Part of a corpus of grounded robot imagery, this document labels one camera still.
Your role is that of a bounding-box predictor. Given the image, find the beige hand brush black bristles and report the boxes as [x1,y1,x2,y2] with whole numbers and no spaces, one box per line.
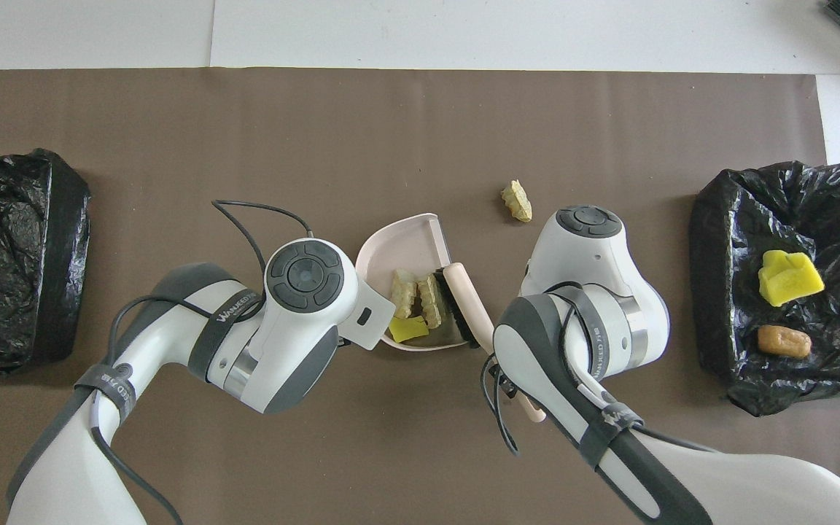
[435,262,546,423]

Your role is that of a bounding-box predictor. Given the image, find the small yellow sponge wedge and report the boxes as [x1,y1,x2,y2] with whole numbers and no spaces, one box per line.
[388,316,430,343]

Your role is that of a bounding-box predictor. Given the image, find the beige plastic dustpan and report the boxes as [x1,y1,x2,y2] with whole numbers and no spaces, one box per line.
[355,213,483,352]

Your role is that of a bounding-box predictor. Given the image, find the crumpled black bag lined bin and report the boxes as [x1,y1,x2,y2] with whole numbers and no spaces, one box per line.
[688,160,840,418]

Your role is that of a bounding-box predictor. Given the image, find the smooth black bag lined bin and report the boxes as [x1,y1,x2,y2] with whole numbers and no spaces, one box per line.
[0,149,92,373]

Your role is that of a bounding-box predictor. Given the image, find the brown paper table mat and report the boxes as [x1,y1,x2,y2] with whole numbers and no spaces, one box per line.
[0,68,840,525]

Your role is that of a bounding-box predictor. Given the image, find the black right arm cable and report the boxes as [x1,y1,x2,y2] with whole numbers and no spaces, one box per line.
[480,354,521,457]

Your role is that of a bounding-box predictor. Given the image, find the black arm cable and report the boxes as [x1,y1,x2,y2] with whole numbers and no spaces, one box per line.
[89,199,315,525]
[480,354,521,457]

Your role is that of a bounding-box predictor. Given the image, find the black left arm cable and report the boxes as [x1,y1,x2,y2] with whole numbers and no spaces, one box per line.
[89,199,315,525]

